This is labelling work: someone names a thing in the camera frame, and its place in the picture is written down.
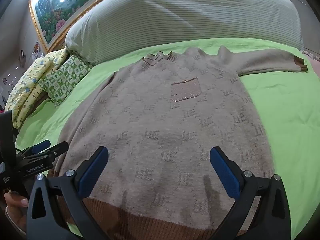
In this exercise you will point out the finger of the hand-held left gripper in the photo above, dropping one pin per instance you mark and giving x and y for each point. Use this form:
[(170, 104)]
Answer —
[(40, 147), (58, 147)]

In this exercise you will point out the beige knit sweater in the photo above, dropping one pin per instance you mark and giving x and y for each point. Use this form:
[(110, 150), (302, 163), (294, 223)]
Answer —
[(162, 120)]

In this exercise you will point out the yellow printed quilt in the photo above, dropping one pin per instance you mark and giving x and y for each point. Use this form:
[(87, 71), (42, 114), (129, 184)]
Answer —
[(27, 85)]

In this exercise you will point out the person's left hand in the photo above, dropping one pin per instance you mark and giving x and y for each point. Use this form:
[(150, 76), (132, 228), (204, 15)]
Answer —
[(15, 202)]

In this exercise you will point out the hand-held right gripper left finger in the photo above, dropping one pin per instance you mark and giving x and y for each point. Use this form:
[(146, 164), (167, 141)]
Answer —
[(92, 173)]

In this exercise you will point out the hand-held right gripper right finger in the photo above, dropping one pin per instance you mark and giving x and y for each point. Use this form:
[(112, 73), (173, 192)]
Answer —
[(225, 173)]

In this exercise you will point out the white striped pillow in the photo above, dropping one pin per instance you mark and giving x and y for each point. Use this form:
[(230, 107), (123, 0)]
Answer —
[(187, 12)]

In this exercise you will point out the green checkered pillow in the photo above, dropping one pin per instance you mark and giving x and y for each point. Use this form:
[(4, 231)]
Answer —
[(65, 80)]

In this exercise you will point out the gold framed floral painting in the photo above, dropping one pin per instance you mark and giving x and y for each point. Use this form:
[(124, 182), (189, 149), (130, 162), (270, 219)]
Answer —
[(62, 7)]

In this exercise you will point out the green bed sheet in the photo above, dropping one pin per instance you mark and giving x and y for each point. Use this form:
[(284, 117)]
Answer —
[(282, 110)]

